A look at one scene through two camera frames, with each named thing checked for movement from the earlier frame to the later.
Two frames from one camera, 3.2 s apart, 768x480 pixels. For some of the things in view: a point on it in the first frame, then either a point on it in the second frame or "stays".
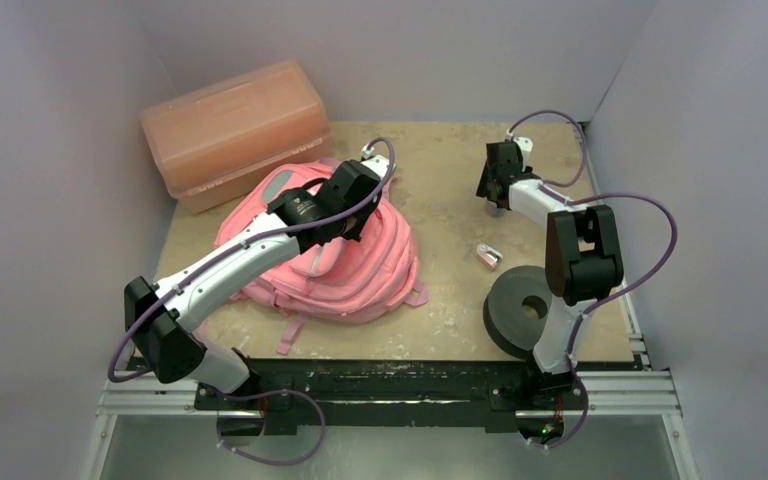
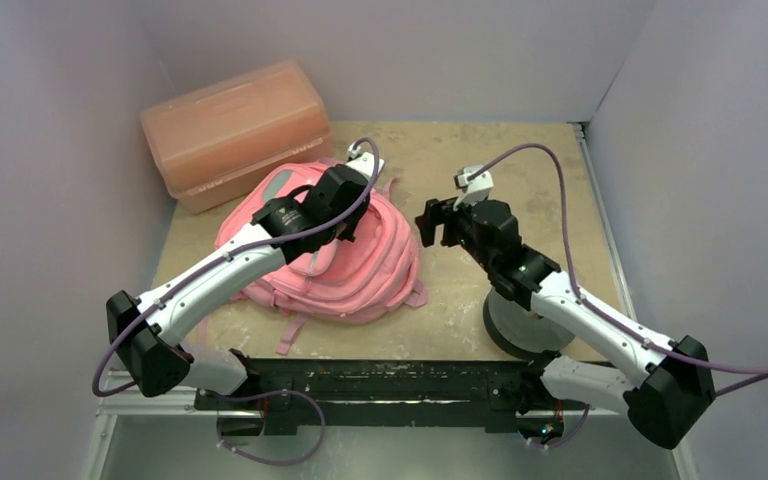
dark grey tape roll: x=512 y=329 stays
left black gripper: x=356 y=231 stays
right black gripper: x=495 y=183 → x=437 y=221
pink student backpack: x=341 y=281 stays
